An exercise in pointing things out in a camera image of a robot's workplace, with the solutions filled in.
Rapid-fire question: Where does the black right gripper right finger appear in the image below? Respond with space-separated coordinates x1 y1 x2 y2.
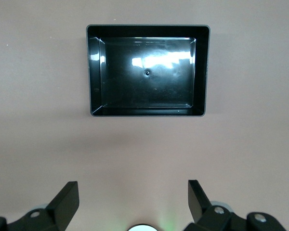
184 179 289 231

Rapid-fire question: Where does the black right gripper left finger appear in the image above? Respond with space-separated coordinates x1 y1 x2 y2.
0 180 80 231

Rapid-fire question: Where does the black plastic box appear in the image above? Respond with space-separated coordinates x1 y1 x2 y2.
86 24 211 117

